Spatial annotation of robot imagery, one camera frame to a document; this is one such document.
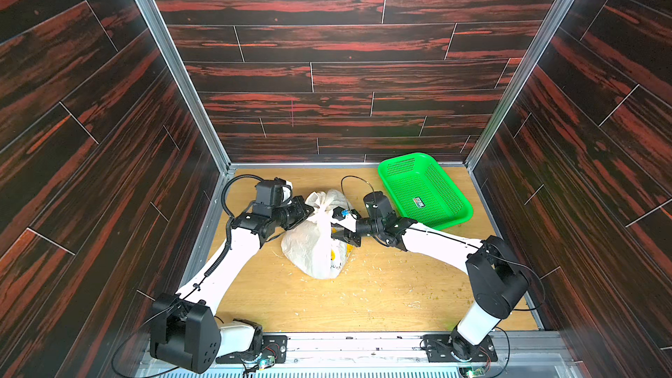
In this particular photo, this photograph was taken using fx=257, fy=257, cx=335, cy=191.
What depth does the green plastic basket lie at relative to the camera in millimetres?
1028

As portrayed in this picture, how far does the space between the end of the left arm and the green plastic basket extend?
435 mm

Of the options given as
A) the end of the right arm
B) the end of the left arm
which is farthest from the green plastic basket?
the end of the left arm

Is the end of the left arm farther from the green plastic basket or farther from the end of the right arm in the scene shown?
the green plastic basket

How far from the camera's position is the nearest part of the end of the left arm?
1.89ft
